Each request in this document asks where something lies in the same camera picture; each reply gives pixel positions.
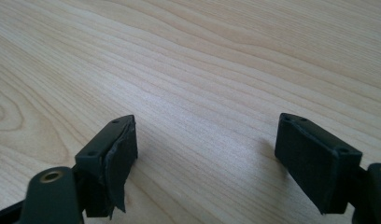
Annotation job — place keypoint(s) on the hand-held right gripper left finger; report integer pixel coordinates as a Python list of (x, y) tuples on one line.
[(107, 155)]

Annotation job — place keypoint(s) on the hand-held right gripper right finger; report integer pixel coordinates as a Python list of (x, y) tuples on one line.
[(319, 165)]

